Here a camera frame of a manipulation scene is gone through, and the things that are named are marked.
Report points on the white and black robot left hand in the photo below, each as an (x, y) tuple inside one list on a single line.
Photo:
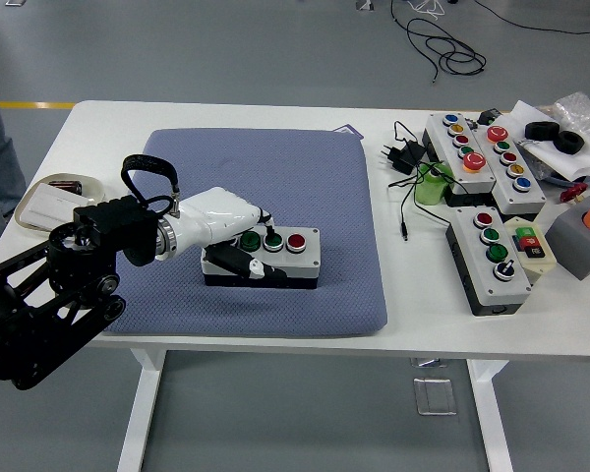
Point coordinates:
[(216, 216)]

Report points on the grey four-button control box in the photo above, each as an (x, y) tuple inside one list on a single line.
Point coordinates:
[(477, 260), (305, 260)]

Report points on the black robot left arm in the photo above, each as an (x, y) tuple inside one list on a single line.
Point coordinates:
[(39, 314)]

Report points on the grey five-button control box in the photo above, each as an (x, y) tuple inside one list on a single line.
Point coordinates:
[(442, 142), (501, 182)]

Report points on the blue-grey padded mat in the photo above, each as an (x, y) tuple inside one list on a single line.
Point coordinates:
[(275, 172)]

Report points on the cream oval tray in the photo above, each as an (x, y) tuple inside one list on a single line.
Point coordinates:
[(91, 184)]

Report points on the small dark red object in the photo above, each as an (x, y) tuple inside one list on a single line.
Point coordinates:
[(66, 187)]

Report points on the purple and white card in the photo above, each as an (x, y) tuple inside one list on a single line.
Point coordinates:
[(349, 130)]

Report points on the black power adapter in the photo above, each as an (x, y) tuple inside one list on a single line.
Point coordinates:
[(403, 157)]

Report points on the green cup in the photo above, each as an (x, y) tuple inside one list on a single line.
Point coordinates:
[(428, 189)]

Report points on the white table leg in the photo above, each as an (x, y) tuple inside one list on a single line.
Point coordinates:
[(491, 418), (137, 418)]

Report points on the person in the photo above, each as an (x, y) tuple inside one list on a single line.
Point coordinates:
[(0, 162)]

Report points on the small silver floor plate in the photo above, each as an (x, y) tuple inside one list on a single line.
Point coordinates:
[(430, 363)]

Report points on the silver floor socket plate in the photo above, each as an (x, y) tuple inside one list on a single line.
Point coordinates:
[(435, 395)]

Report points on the small black device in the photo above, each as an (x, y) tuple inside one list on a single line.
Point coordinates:
[(487, 118)]

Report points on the red knob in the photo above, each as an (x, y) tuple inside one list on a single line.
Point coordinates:
[(572, 191)]

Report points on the white paper sheet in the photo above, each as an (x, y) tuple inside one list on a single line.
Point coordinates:
[(570, 162)]

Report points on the grey block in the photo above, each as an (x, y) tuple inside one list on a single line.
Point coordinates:
[(575, 246)]

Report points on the clear bubble wrap bag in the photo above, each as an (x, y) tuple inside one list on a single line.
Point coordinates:
[(577, 110)]

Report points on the white wall switch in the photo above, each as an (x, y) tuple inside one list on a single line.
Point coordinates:
[(49, 204)]

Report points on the cream three-button switch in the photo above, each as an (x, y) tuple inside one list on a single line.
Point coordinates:
[(528, 243)]

